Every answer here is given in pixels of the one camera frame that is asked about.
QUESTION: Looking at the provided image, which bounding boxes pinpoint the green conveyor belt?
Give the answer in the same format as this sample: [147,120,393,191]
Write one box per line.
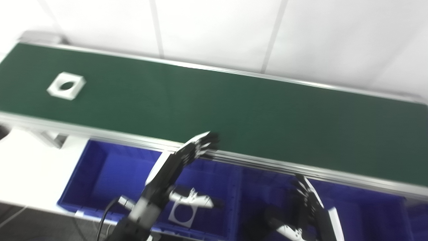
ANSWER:
[0,43,428,187]
[0,31,428,202]

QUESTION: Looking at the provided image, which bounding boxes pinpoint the white square part with hole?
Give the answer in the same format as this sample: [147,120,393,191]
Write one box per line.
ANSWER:
[168,202,196,229]
[46,72,87,101]

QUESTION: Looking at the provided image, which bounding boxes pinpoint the white and black left hand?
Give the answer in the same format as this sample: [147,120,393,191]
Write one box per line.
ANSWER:
[144,131,224,210]

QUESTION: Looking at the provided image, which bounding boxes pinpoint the blue plastic bin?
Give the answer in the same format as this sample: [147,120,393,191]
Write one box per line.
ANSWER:
[238,167,408,241]
[56,139,242,241]
[404,197,428,241]

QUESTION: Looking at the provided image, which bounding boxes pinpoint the grey conveyor end housing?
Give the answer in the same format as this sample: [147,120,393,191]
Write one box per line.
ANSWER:
[19,30,69,45]

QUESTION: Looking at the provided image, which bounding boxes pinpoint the aluminium conveyor support leg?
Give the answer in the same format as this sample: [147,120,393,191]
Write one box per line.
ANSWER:
[28,129,68,149]

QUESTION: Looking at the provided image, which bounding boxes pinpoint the white and black right hand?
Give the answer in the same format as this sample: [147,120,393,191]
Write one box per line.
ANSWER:
[263,173,345,241]

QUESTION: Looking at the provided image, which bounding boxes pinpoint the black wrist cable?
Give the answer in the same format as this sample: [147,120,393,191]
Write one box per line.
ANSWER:
[96,197,123,241]

